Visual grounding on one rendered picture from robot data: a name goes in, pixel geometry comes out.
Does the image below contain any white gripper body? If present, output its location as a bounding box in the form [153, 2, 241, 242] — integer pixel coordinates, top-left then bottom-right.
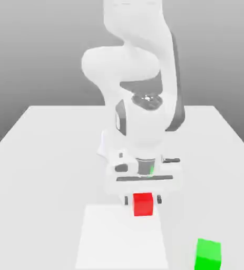
[106, 166, 183, 196]

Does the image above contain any small red cube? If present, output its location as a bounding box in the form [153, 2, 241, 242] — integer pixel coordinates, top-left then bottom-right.
[132, 192, 154, 217]

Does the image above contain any small green cube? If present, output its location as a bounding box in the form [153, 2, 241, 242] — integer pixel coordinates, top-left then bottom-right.
[194, 238, 222, 270]

